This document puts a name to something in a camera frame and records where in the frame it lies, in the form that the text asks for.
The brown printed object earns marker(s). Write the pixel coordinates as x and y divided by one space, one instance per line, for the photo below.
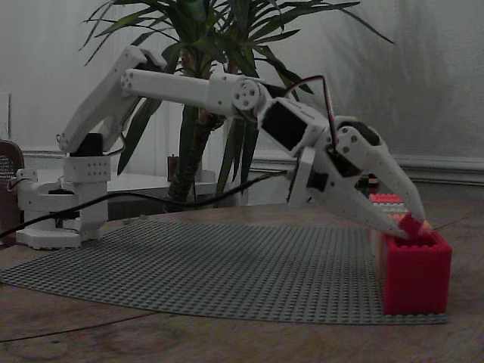
9 181

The small red brick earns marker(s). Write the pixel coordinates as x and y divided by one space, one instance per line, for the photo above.
412 225

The red package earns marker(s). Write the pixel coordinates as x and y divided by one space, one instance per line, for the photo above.
385 198

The green potted palm plant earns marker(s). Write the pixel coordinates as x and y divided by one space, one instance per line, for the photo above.
196 143

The black box with label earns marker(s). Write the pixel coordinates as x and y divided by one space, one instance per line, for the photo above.
373 186

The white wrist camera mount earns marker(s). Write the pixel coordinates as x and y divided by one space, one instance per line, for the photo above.
306 177

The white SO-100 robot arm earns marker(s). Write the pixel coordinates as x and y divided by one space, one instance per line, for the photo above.
170 85

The large red brick box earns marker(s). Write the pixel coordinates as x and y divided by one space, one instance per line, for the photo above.
416 280

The grey studded baseplate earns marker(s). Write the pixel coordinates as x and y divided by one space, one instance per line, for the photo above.
227 264

